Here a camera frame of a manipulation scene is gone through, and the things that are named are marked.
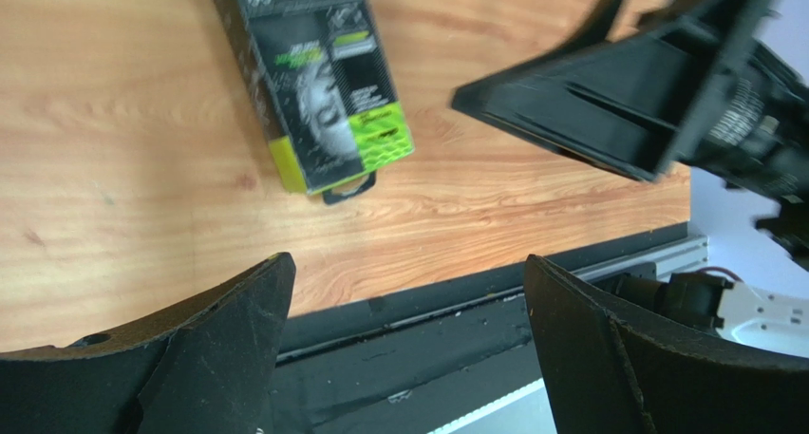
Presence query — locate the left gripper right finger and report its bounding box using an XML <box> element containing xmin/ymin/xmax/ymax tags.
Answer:
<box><xmin>524</xmin><ymin>255</ymin><xmax>808</xmax><ymax>433</ymax></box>

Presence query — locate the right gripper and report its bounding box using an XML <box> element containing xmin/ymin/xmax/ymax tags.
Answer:
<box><xmin>450</xmin><ymin>0</ymin><xmax>809</xmax><ymax>200</ymax></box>

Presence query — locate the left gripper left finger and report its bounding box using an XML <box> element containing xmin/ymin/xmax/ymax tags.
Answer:
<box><xmin>1</xmin><ymin>253</ymin><xmax>296</xmax><ymax>433</ymax></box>

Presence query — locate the green black razor pack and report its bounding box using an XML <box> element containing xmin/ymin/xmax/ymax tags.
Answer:
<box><xmin>212</xmin><ymin>0</ymin><xmax>415</xmax><ymax>205</ymax></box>

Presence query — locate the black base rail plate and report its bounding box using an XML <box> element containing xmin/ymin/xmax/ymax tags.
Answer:
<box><xmin>263</xmin><ymin>223</ymin><xmax>708</xmax><ymax>433</ymax></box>

